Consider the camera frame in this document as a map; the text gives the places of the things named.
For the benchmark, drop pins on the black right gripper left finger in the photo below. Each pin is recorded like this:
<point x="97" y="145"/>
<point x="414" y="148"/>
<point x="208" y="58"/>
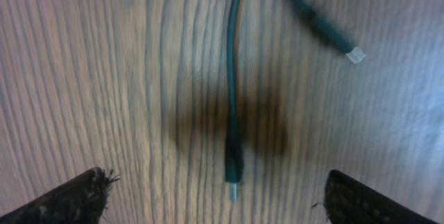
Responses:
<point x="83" y="199"/>

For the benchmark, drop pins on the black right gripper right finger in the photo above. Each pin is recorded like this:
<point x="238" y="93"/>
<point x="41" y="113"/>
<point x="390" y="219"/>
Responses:
<point x="348" y="201"/>

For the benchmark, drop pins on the thin black cable silver plugs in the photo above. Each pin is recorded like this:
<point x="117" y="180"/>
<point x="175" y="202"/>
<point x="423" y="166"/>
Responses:
<point x="326" y="31"/>

